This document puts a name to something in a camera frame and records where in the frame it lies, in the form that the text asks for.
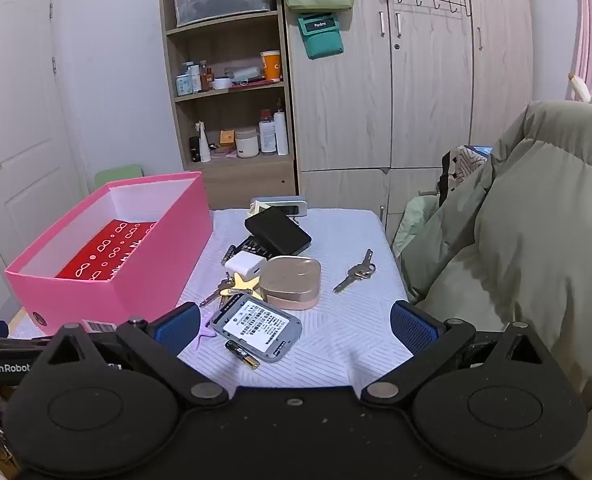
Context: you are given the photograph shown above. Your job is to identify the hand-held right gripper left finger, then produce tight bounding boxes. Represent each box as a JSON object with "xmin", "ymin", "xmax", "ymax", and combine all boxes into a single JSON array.
[{"xmin": 18, "ymin": 302, "xmax": 229, "ymax": 407}]

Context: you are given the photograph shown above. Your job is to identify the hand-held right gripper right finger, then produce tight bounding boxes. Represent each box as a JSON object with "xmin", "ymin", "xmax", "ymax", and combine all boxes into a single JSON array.
[{"xmin": 361, "ymin": 300, "xmax": 574, "ymax": 407}]

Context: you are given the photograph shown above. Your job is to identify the pink star-shaped plastic piece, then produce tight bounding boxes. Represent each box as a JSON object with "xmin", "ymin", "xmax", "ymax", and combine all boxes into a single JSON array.
[{"xmin": 191, "ymin": 310, "xmax": 217, "ymax": 350}]

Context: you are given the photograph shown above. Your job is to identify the pink cardboard box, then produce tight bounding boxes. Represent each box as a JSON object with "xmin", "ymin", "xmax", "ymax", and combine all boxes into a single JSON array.
[{"xmin": 4, "ymin": 171, "xmax": 214, "ymax": 333}]

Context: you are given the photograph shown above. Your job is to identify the small black cylindrical battery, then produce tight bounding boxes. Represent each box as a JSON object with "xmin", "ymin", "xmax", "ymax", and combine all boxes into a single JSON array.
[{"xmin": 225, "ymin": 340, "xmax": 261, "ymax": 368}]

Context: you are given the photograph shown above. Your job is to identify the silver key pair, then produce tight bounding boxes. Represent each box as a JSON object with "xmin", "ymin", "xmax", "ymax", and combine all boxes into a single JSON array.
[{"xmin": 333, "ymin": 249, "xmax": 377, "ymax": 294}]

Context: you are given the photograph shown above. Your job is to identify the key bunch with gold star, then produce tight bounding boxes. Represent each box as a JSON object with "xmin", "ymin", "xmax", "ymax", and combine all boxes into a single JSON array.
[{"xmin": 199, "ymin": 271, "xmax": 264, "ymax": 311}]

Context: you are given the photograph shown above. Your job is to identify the white charger plug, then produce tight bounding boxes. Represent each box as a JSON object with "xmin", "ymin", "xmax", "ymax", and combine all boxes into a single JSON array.
[{"xmin": 224, "ymin": 252, "xmax": 267, "ymax": 281}]

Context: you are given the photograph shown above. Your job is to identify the black phone battery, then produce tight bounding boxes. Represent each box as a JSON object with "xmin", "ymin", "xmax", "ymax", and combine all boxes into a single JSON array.
[{"xmin": 233, "ymin": 236, "xmax": 271, "ymax": 261}]

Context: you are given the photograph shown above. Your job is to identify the rounded square compact case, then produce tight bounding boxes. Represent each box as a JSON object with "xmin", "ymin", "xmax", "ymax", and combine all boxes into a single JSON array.
[{"xmin": 259, "ymin": 255, "xmax": 323, "ymax": 311}]

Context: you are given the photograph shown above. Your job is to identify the grey digital clock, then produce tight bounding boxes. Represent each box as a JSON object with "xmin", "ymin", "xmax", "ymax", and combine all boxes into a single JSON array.
[{"xmin": 250, "ymin": 196, "xmax": 308, "ymax": 217}]

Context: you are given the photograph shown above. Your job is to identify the red patterned sheet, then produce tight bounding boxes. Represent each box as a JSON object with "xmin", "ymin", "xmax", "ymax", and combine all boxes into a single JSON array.
[{"xmin": 56, "ymin": 219, "xmax": 157, "ymax": 282}]

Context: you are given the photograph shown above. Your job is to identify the wooden open shelf unit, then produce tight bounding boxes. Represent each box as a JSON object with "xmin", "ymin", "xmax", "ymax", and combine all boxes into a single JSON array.
[{"xmin": 157, "ymin": 0, "xmax": 299, "ymax": 211}]

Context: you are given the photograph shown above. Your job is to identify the green folding table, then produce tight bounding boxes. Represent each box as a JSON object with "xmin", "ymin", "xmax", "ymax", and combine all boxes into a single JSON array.
[{"xmin": 94, "ymin": 164, "xmax": 143, "ymax": 188}]

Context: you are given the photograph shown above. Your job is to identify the olive puffer jacket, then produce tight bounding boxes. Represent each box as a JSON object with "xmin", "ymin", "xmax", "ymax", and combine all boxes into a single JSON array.
[{"xmin": 401, "ymin": 101, "xmax": 592, "ymax": 401}]

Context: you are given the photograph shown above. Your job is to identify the black and white patterned bag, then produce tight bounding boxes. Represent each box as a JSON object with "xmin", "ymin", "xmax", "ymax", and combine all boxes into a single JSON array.
[{"xmin": 442, "ymin": 145, "xmax": 494, "ymax": 196}]

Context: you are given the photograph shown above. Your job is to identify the white spray bottle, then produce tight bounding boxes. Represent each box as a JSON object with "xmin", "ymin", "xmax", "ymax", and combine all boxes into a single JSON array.
[{"xmin": 196, "ymin": 121, "xmax": 212, "ymax": 163}]

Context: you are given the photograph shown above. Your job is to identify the white round jar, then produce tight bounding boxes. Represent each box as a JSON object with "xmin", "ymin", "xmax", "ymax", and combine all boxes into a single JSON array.
[{"xmin": 235, "ymin": 128, "xmax": 259, "ymax": 159}]

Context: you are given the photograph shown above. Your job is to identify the white bottle with red cap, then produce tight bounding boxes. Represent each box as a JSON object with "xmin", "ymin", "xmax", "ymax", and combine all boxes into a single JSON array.
[{"xmin": 258, "ymin": 109, "xmax": 277, "ymax": 156}]

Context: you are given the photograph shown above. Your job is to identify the tall white bottle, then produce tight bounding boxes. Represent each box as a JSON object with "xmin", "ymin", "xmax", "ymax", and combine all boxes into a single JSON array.
[{"xmin": 274, "ymin": 100, "xmax": 290, "ymax": 156}]

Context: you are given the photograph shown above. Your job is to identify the light wooden wardrobe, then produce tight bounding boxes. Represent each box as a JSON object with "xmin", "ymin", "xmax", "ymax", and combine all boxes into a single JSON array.
[{"xmin": 280, "ymin": 0, "xmax": 536, "ymax": 231}]

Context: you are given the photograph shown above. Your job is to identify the blue and white boxes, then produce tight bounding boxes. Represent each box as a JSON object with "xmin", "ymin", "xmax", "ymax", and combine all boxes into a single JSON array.
[{"xmin": 176, "ymin": 62, "xmax": 203, "ymax": 97}]

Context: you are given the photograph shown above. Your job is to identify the red flat packet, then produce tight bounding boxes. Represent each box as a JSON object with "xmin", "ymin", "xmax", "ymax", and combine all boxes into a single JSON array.
[{"xmin": 228, "ymin": 80, "xmax": 277, "ymax": 92}]

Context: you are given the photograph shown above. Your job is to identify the white panel door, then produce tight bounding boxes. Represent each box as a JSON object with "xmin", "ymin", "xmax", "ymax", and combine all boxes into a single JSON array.
[{"xmin": 0, "ymin": 0, "xmax": 89, "ymax": 321}]

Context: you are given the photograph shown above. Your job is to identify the clear plastic pouch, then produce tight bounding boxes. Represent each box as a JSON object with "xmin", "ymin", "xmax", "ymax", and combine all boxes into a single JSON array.
[{"xmin": 226, "ymin": 65, "xmax": 265, "ymax": 86}]

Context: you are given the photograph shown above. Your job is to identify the orange paper cup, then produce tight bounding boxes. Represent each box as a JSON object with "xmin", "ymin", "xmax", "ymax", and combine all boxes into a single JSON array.
[{"xmin": 260, "ymin": 50, "xmax": 282, "ymax": 83}]

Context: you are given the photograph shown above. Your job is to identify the white plush toy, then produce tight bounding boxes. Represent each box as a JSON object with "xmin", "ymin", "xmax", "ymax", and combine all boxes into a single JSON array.
[{"xmin": 568, "ymin": 74, "xmax": 592, "ymax": 108}]

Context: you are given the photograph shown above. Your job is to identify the teal pouch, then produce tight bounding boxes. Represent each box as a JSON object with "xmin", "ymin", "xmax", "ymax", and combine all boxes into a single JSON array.
[{"xmin": 297, "ymin": 10, "xmax": 345, "ymax": 60}]

